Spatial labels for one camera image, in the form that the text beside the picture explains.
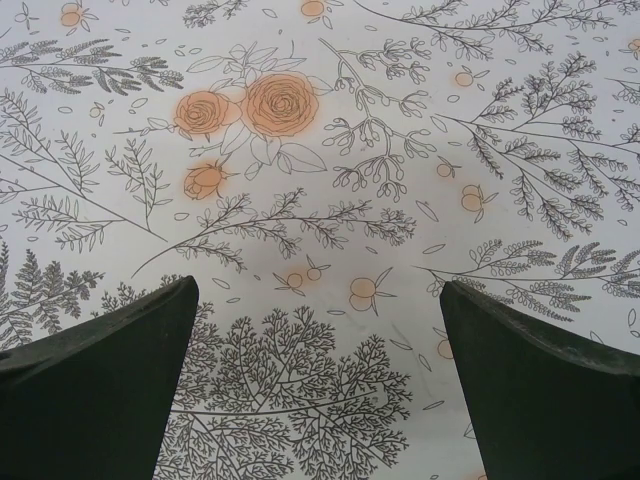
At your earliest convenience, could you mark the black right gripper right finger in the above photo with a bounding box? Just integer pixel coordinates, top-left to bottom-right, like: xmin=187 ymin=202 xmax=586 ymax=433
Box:
xmin=439 ymin=278 xmax=640 ymax=480

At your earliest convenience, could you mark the floral print table mat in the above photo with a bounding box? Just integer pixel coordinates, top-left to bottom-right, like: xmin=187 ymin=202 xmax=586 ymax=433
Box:
xmin=0 ymin=0 xmax=640 ymax=480

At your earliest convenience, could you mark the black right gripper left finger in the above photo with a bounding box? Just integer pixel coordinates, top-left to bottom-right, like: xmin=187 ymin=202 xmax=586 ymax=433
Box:
xmin=0 ymin=275 xmax=199 ymax=480

